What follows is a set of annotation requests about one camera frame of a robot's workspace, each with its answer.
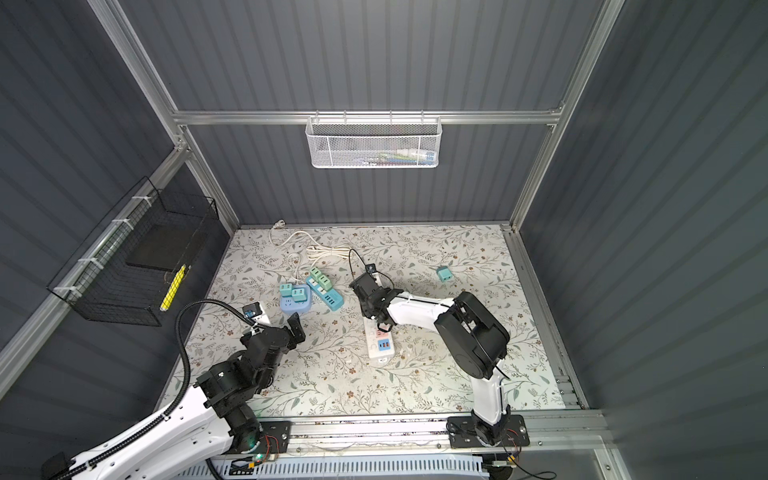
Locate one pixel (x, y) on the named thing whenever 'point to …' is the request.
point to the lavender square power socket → (287, 304)
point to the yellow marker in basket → (172, 288)
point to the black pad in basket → (162, 246)
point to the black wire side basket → (124, 272)
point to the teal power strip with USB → (330, 298)
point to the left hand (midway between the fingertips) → (284, 322)
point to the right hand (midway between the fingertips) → (375, 298)
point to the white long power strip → (381, 346)
